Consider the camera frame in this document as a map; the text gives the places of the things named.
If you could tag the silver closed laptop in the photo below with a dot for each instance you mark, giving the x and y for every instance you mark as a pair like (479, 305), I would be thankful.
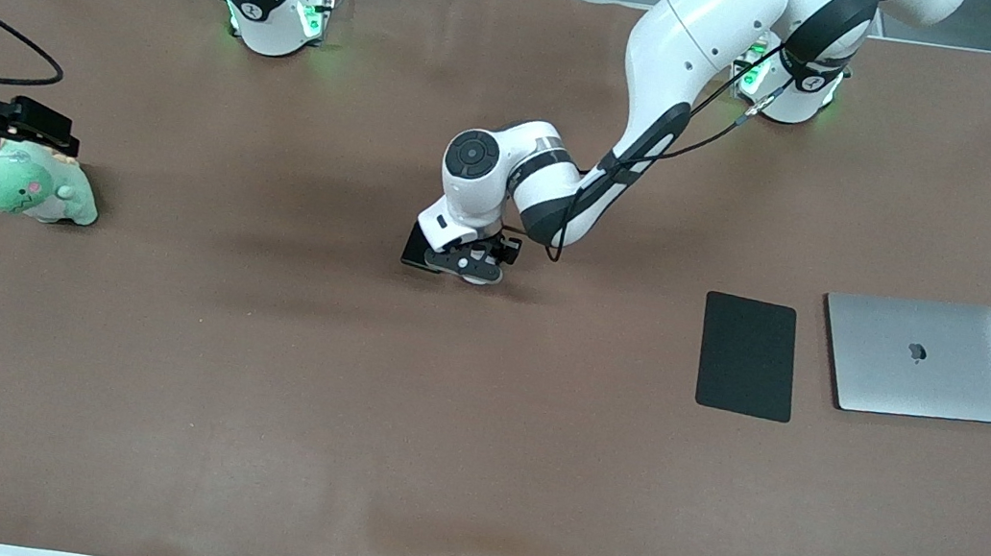
(920, 362)

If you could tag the brown table cloth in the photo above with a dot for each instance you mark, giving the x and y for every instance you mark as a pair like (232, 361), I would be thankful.
(248, 379)

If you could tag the black phone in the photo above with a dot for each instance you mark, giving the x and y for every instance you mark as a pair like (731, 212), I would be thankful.
(410, 251)

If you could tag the white computer mouse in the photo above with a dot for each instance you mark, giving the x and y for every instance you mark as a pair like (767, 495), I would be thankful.
(476, 281)

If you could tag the green plush dinosaur toy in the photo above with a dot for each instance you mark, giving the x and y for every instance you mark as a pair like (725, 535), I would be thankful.
(32, 194)

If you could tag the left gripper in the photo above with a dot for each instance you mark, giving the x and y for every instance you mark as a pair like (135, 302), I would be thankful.
(414, 248)

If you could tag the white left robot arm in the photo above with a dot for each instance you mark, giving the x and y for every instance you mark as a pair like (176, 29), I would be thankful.
(684, 43)

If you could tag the black mouse pad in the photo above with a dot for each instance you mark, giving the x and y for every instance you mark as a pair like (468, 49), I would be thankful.
(748, 357)

